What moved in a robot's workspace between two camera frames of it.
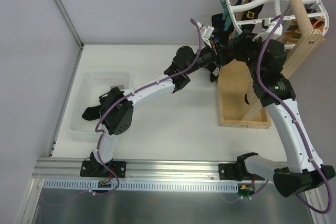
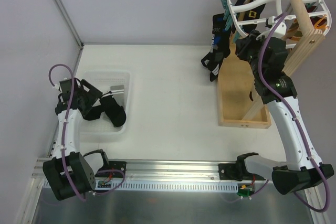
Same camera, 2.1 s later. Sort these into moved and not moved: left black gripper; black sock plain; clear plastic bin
Moved: left black gripper
Not moved: clear plastic bin; black sock plain
